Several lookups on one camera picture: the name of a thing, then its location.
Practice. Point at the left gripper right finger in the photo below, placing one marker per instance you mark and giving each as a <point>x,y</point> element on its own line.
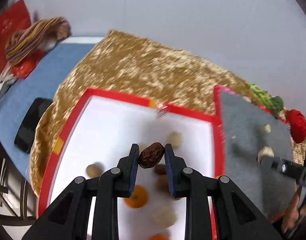
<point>215,208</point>

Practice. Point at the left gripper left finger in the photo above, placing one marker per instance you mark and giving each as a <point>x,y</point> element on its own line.
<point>67,216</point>

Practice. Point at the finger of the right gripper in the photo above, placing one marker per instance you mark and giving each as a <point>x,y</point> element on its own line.
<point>286,168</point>

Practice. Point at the brown longan fruit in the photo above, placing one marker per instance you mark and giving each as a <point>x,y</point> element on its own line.
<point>94,170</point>
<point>162,184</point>

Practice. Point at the beige hexagonal cake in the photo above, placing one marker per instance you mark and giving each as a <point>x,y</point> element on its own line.
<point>164,216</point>

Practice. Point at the orange tangerine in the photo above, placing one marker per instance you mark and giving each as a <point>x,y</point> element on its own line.
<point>158,237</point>
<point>138,198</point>

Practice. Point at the dark red jujube date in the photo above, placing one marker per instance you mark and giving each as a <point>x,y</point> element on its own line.
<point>160,169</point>

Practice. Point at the pale round nut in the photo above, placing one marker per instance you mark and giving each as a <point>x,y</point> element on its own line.
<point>175,139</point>

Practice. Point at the person's right hand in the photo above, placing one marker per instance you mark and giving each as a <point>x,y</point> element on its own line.
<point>292,214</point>

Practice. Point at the white pastry piece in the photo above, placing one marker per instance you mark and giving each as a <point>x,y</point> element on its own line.
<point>267,128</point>
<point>265,152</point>

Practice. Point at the red yarn ball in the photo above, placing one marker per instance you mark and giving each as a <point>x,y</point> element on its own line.
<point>297,124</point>

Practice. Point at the grey felt mat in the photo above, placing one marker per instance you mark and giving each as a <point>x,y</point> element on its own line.
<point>244,136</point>

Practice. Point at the green leafy vegetable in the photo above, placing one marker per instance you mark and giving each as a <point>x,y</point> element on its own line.
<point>274,104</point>

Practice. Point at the black smartphone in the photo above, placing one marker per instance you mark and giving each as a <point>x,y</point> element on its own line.
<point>26,133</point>

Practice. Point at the red rimmed white box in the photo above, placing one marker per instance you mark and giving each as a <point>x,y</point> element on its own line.
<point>102,128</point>

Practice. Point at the blue table surface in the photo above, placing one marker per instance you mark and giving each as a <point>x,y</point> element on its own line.
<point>42,82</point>

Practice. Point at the gold sequin tablecloth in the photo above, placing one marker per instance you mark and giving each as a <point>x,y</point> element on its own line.
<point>125,63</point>

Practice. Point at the multicolour yarn skein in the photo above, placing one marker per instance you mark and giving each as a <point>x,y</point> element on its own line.
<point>21,43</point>

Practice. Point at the red paper bag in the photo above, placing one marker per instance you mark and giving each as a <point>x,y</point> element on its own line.
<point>15,18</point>

